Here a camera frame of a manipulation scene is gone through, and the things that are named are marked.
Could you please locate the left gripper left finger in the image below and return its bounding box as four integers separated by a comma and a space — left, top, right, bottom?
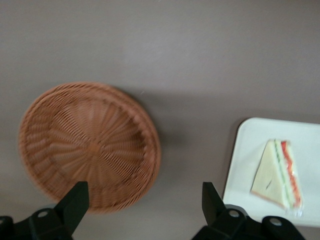
0, 180, 90, 240

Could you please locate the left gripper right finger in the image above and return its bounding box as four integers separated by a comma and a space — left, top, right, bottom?
191, 181, 307, 240

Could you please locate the triangular sandwich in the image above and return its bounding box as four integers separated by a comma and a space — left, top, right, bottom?
249, 138, 304, 217

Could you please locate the round brown wicker basket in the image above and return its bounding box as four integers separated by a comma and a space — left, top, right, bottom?
18, 81, 162, 216

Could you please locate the beige rectangular tray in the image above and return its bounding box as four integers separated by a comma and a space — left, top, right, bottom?
222, 117, 320, 229

